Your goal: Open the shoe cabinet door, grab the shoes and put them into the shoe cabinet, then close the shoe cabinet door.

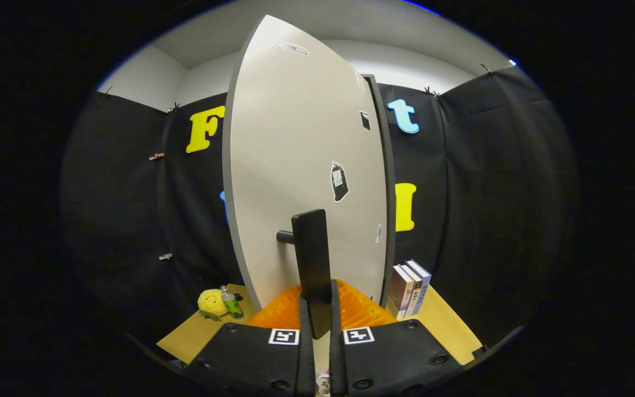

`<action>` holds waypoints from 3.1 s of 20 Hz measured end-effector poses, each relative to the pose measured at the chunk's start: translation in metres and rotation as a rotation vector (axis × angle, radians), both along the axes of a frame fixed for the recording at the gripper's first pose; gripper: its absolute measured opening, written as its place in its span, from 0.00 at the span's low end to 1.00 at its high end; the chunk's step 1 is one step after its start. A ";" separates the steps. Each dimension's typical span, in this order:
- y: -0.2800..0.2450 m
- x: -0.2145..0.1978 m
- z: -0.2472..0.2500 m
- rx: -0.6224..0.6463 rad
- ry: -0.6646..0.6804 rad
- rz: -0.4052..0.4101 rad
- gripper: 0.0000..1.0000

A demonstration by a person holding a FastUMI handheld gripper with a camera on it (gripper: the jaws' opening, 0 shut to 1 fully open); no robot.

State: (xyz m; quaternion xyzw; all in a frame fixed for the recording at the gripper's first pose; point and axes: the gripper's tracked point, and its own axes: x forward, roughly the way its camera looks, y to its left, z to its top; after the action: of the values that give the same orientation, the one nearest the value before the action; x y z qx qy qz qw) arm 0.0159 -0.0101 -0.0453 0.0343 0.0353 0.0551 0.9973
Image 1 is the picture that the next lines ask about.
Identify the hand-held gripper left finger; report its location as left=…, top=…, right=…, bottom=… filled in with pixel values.
left=185, top=284, right=317, bottom=397

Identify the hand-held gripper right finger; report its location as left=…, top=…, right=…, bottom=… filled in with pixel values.
left=329, top=278, right=464, bottom=397

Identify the grey shoe cabinet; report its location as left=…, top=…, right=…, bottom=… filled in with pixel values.
left=363, top=74, right=398, bottom=307

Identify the beige shoe cabinet door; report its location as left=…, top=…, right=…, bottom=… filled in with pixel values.
left=223, top=15, right=390, bottom=341

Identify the green label bottle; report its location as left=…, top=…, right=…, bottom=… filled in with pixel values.
left=220, top=285, right=244, bottom=319

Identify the white spine book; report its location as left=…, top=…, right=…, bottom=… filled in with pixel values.
left=400, top=263, right=424, bottom=318

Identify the yellow plush toy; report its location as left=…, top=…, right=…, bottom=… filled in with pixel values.
left=197, top=289, right=230, bottom=321

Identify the blue spine book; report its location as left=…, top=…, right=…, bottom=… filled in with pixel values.
left=406, top=259, right=432, bottom=316

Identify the black backdrop cloth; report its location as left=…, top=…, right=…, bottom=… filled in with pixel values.
left=58, top=63, right=580, bottom=353

